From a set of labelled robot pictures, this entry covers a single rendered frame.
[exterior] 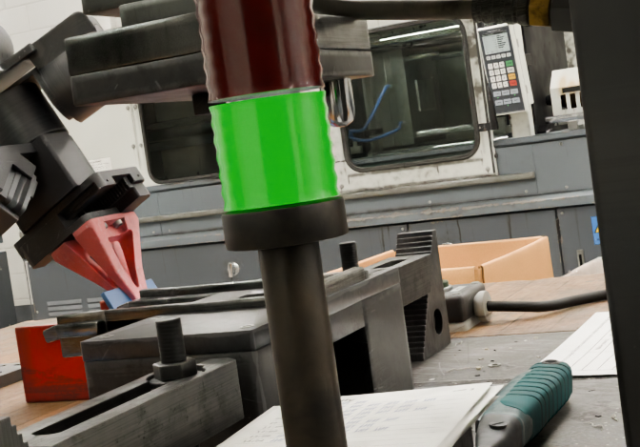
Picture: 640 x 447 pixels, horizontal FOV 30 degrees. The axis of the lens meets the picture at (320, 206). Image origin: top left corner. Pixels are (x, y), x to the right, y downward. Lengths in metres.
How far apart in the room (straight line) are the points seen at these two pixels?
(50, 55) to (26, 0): 8.31
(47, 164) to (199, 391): 0.45
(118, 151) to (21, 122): 5.37
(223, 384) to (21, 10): 8.81
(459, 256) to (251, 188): 3.15
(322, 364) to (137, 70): 0.27
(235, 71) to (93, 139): 6.07
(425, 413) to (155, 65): 0.23
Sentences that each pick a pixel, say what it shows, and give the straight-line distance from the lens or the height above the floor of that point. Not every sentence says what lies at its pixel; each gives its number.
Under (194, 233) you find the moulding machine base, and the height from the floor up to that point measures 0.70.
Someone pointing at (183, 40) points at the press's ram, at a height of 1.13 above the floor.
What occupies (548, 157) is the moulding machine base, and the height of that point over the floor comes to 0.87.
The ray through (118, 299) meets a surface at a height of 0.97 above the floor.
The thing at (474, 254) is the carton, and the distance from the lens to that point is 3.49.
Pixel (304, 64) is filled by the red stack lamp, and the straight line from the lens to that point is 0.37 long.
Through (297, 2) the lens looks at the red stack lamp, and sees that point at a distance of 0.38.
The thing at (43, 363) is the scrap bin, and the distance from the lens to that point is 0.95.
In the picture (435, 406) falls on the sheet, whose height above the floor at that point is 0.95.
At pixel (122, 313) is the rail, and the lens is 0.70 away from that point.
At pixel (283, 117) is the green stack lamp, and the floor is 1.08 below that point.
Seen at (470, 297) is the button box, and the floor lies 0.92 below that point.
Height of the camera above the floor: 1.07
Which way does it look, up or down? 3 degrees down
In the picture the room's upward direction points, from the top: 8 degrees counter-clockwise
